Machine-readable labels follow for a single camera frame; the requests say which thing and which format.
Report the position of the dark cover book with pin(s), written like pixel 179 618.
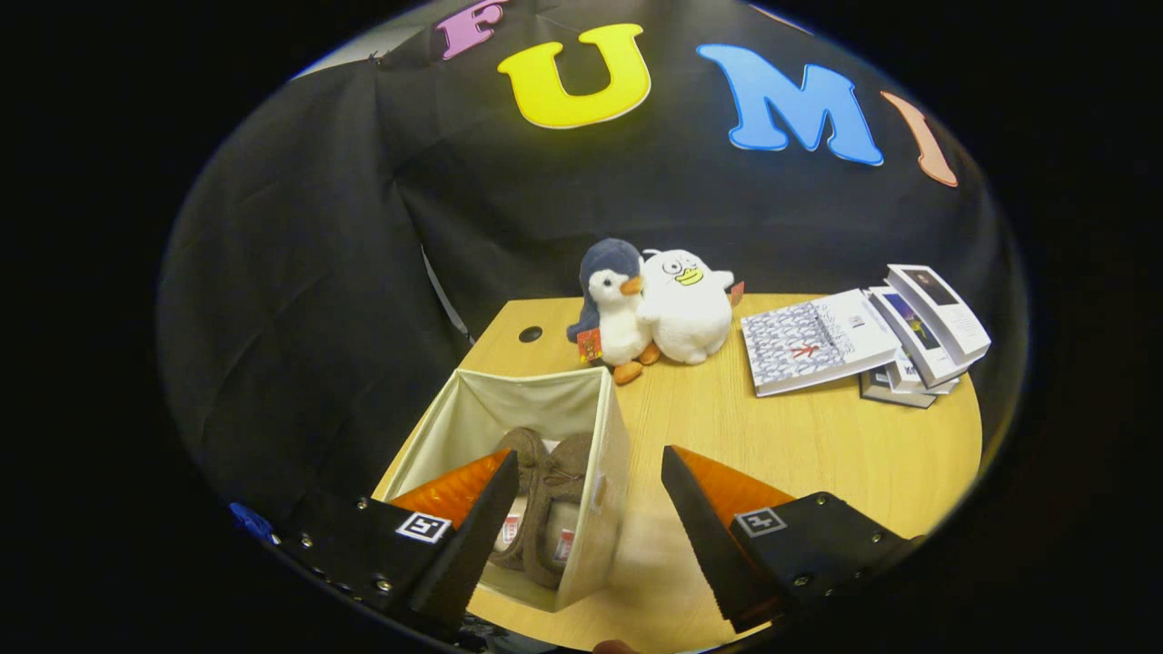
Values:
pixel 890 392

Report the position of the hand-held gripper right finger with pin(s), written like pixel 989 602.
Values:
pixel 704 545

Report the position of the white book with dark picture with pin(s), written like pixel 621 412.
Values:
pixel 945 313

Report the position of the beige fabric storage box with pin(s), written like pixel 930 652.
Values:
pixel 522 400

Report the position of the brown fuzzy slipper shoe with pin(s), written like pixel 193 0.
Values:
pixel 525 450
pixel 568 463

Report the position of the grey white penguin plush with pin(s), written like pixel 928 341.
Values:
pixel 618 327

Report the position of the plain white book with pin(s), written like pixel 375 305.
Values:
pixel 909 377

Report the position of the white duck plush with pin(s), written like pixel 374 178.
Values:
pixel 686 318

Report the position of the black backdrop cloth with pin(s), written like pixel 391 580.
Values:
pixel 318 272

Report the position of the lit computer screen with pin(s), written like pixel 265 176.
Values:
pixel 250 522

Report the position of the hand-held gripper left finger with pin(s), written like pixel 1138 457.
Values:
pixel 468 554

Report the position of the grey patterned cover book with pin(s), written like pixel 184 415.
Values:
pixel 818 341

